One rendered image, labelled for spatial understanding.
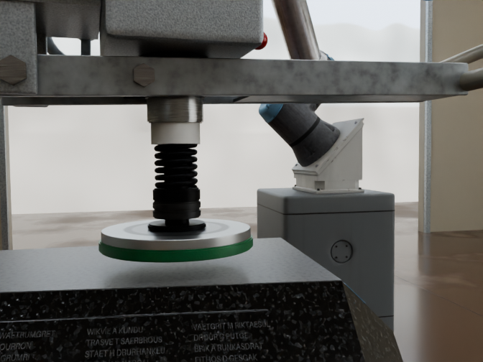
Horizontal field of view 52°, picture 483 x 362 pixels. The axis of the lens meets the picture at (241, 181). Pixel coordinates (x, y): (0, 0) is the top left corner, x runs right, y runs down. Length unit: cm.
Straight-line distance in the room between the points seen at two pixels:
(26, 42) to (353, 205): 128
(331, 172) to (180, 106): 110
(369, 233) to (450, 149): 505
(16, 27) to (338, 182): 130
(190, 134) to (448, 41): 626
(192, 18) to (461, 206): 635
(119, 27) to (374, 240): 131
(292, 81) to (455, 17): 629
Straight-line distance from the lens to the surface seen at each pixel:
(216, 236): 64
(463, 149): 684
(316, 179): 171
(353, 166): 176
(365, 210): 172
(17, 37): 64
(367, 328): 67
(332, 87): 74
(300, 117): 176
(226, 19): 64
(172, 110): 68
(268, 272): 69
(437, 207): 667
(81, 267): 77
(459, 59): 123
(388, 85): 78
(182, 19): 63
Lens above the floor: 98
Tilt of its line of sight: 3 degrees down
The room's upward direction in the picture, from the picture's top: 1 degrees counter-clockwise
